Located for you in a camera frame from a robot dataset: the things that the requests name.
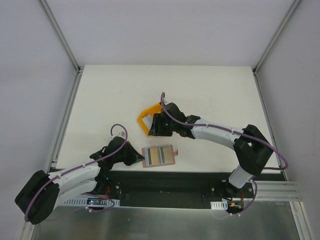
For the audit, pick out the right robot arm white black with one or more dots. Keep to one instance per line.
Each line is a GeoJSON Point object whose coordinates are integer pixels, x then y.
{"type": "Point", "coordinates": [251, 148]}

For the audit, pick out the brown leather card holder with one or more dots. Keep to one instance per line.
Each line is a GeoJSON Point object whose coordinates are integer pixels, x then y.
{"type": "Point", "coordinates": [144, 161]}

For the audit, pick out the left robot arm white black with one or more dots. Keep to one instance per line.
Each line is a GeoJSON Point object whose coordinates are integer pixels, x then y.
{"type": "Point", "coordinates": [46, 191]}

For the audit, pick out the right white cable duct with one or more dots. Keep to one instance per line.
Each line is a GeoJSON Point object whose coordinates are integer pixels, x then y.
{"type": "Point", "coordinates": [219, 205]}

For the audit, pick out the left white cable duct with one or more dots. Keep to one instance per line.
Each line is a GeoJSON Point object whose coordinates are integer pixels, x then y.
{"type": "Point", "coordinates": [85, 201]}

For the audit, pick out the left aluminium frame post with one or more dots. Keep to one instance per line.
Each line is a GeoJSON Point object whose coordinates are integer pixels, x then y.
{"type": "Point", "coordinates": [59, 34]}

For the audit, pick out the white cable duct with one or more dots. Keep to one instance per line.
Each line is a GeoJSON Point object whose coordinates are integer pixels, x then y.
{"type": "Point", "coordinates": [85, 201]}
{"type": "Point", "coordinates": [219, 205]}

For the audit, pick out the aluminium frame post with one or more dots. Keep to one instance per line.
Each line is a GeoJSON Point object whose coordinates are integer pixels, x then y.
{"type": "Point", "coordinates": [277, 34]}
{"type": "Point", "coordinates": [59, 34]}

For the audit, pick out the right aluminium frame post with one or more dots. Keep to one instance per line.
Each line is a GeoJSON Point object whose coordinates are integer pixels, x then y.
{"type": "Point", "coordinates": [277, 34]}

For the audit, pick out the stack of silver cards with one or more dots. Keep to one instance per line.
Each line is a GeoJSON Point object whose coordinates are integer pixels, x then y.
{"type": "Point", "coordinates": [148, 120]}

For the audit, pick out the yellow plastic bin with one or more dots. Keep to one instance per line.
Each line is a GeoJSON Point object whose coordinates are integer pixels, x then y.
{"type": "Point", "coordinates": [154, 109]}

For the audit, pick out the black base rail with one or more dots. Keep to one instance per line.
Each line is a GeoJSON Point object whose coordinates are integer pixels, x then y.
{"type": "Point", "coordinates": [178, 190]}

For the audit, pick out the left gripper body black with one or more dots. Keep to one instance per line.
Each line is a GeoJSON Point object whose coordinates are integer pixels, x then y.
{"type": "Point", "coordinates": [128, 155]}

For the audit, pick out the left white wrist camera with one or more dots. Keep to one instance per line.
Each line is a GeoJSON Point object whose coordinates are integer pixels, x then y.
{"type": "Point", "coordinates": [121, 134]}

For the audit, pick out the gold card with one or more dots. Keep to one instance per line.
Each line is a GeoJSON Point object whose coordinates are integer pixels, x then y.
{"type": "Point", "coordinates": [167, 155]}
{"type": "Point", "coordinates": [152, 156]}

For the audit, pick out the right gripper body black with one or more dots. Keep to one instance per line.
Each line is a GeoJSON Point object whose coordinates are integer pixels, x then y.
{"type": "Point", "coordinates": [157, 124]}

